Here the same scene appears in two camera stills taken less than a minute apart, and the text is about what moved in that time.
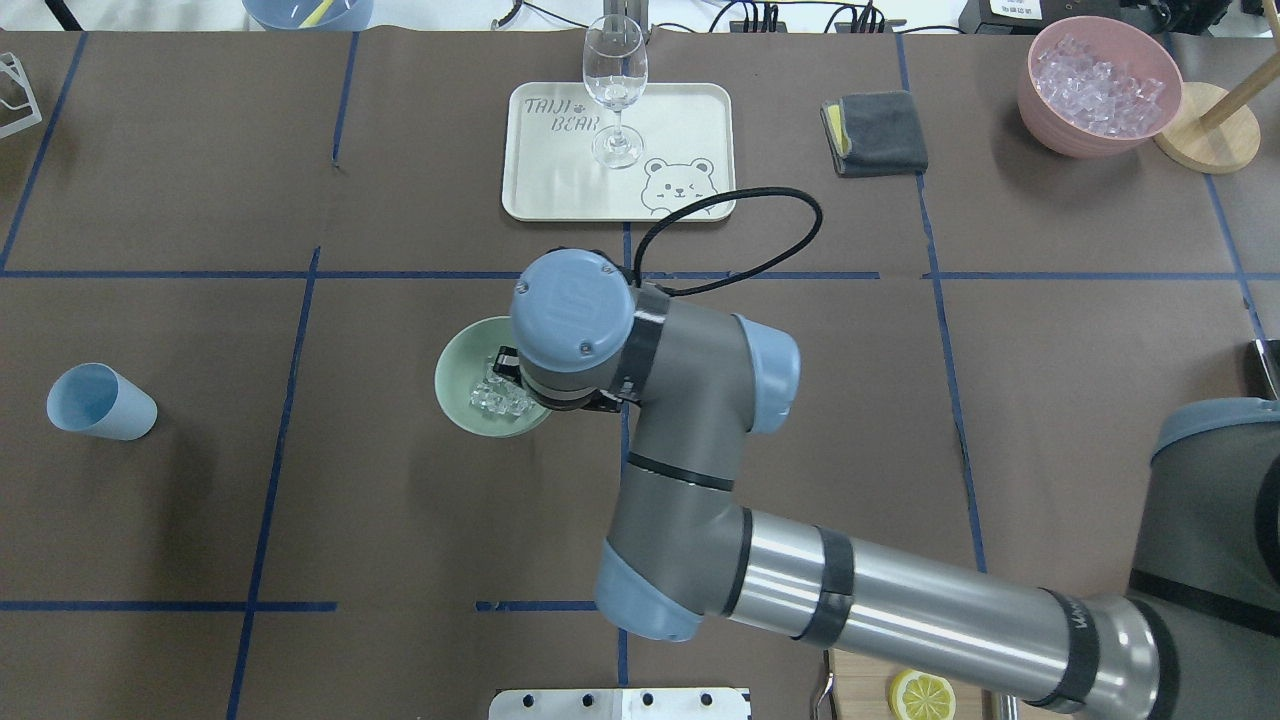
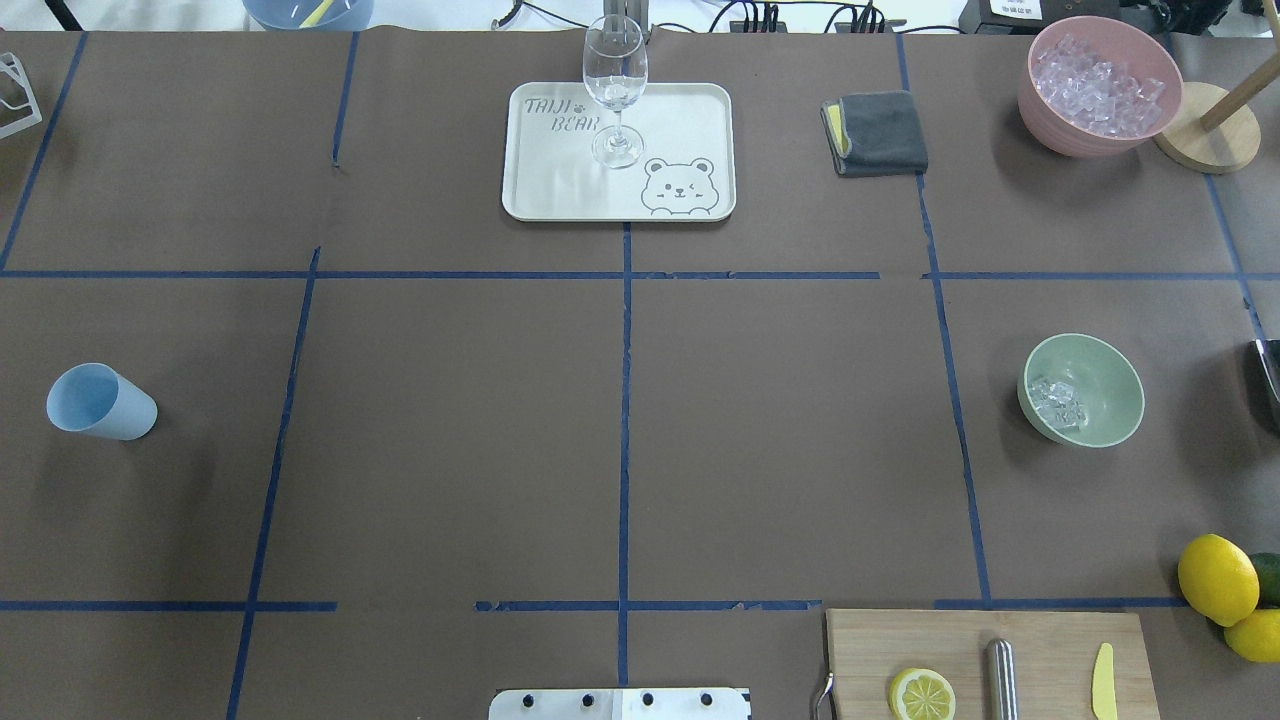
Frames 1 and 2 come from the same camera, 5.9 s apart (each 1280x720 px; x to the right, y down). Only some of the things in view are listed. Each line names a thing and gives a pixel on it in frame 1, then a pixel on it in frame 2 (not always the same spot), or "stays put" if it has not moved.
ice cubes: x=499 y=396 → x=1058 y=401
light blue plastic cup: x=97 y=401 stays put
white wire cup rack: x=9 y=62 stays put
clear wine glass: x=615 y=63 stays put
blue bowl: x=310 y=15 stays put
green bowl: x=462 y=368 → x=1108 y=387
